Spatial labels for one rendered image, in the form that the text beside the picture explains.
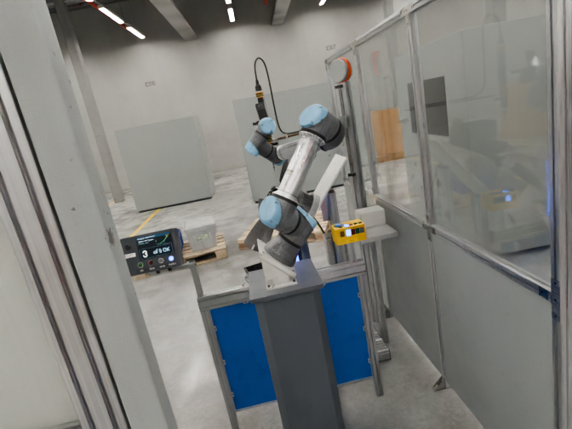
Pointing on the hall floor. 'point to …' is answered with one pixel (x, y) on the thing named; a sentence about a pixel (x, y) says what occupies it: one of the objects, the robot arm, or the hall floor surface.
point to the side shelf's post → (379, 291)
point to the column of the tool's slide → (357, 186)
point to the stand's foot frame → (381, 348)
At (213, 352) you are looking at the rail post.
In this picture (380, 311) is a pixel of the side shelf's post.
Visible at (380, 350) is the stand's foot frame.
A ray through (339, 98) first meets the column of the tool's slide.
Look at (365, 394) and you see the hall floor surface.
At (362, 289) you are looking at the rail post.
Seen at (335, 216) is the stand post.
